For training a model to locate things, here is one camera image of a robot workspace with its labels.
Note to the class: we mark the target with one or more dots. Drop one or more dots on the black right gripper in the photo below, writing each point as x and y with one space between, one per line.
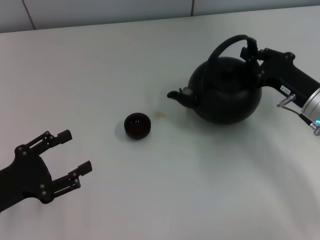
285 72

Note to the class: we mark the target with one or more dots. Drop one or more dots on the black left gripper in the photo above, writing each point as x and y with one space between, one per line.
27 177

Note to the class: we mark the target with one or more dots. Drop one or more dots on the black round teapot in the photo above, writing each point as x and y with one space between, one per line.
225 100

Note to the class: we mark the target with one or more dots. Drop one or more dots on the small black teacup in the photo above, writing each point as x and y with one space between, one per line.
137 131

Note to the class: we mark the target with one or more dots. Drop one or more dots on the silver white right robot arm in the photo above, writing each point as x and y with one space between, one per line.
313 105

